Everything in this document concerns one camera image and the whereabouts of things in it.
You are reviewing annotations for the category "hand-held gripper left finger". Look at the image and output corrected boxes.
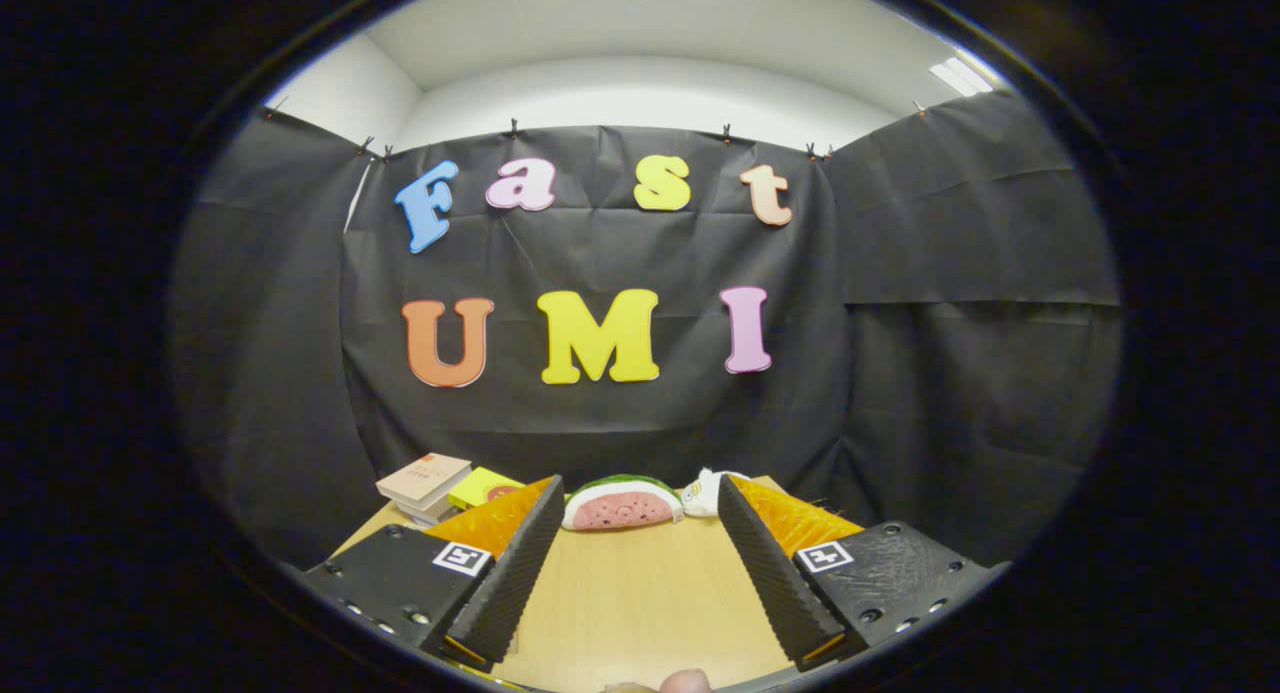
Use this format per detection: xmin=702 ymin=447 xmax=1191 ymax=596
xmin=298 ymin=474 xmax=567 ymax=672

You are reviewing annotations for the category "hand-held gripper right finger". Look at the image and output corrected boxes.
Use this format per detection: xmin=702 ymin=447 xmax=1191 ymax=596
xmin=716 ymin=474 xmax=1011 ymax=673

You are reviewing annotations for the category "yellow book with red circle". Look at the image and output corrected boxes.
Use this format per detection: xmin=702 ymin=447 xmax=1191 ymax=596
xmin=447 ymin=467 xmax=526 ymax=511

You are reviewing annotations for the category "white plush toy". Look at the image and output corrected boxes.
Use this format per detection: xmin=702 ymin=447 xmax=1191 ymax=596
xmin=680 ymin=467 xmax=749 ymax=518

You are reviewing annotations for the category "white book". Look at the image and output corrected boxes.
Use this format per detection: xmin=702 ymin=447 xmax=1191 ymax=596
xmin=395 ymin=498 xmax=459 ymax=529

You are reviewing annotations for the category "watermelon slice plush toy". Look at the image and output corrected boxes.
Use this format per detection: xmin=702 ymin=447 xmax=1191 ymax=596
xmin=561 ymin=474 xmax=685 ymax=531

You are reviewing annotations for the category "beige book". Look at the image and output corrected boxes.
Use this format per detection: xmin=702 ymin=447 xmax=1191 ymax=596
xmin=377 ymin=453 xmax=472 ymax=509

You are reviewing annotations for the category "small ceiling light panel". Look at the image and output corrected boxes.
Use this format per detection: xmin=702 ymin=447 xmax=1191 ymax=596
xmin=930 ymin=56 xmax=996 ymax=96

